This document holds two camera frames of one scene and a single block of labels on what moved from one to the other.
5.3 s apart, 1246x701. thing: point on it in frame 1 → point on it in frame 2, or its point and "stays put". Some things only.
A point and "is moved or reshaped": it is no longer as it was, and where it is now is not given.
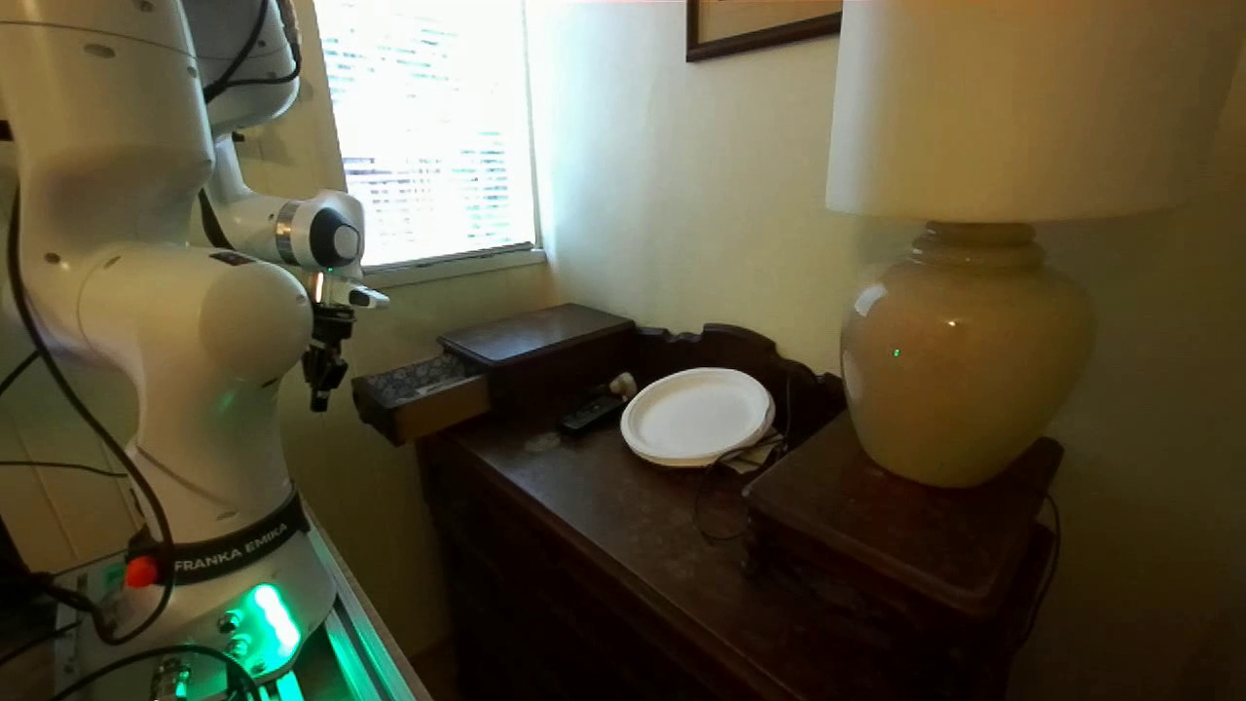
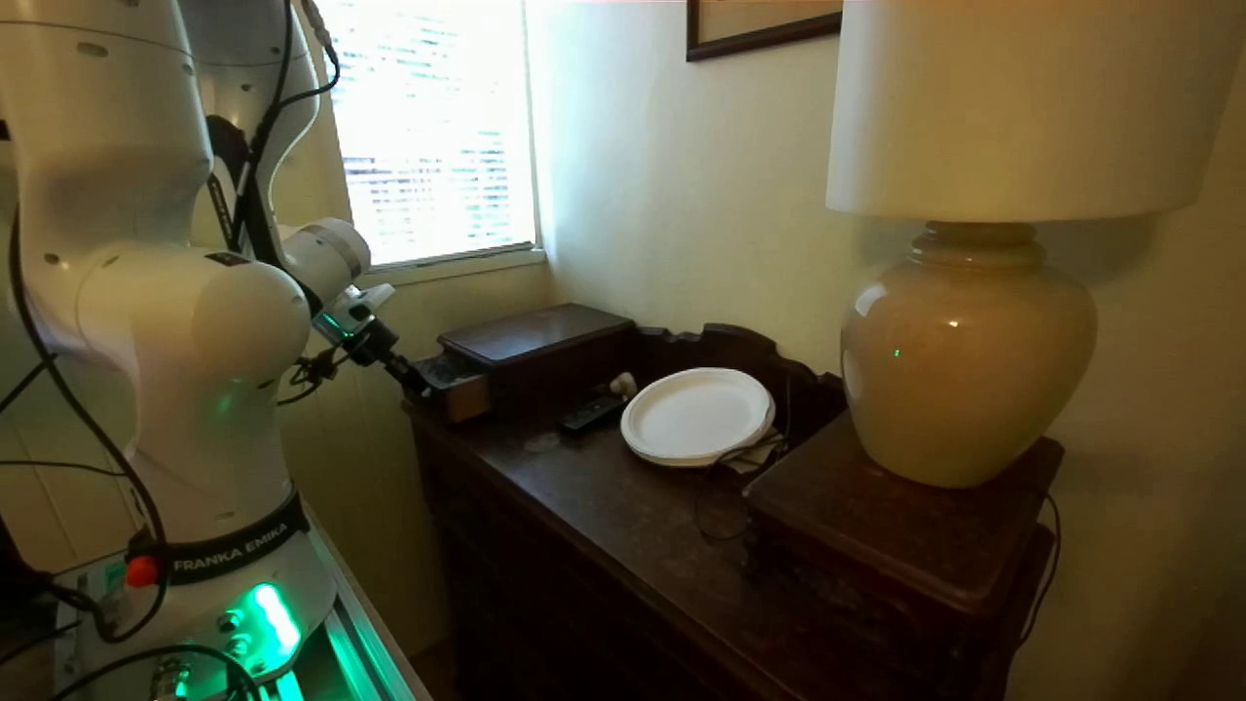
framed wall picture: [720, 29] stays put
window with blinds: [435, 125] stays put
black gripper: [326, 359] → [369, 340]
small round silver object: [625, 382] stays put
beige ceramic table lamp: [967, 350] stays put
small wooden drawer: [426, 396] is moved or reshaped
